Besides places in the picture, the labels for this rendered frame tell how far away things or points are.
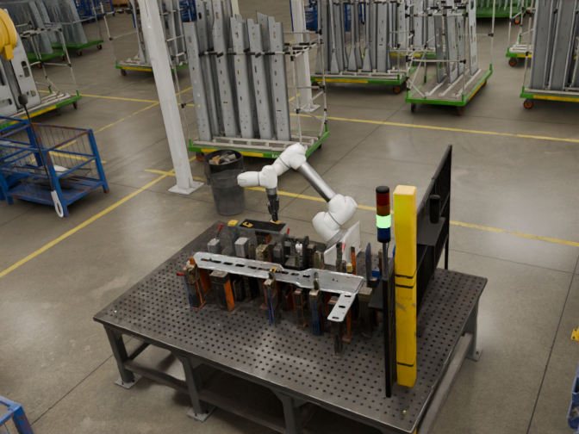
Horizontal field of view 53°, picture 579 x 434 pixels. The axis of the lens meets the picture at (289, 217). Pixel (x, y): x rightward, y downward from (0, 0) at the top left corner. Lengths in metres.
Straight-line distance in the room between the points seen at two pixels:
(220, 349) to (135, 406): 1.09
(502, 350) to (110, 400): 3.17
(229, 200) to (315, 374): 3.74
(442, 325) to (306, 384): 1.04
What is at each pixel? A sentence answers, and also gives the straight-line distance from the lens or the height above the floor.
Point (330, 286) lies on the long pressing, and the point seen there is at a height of 1.00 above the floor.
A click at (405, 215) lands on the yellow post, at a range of 3.01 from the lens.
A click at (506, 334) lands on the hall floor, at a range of 5.25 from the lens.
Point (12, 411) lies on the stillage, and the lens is 3.85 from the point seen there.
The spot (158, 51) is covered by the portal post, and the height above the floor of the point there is 1.90.
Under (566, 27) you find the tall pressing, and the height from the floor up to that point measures 1.26.
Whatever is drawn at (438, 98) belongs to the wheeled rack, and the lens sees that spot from 9.98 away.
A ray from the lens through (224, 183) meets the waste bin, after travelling 7.04.
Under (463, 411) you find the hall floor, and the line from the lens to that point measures 4.58.
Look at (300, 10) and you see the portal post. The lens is 10.31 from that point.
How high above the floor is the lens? 3.33
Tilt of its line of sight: 28 degrees down
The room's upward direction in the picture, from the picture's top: 7 degrees counter-clockwise
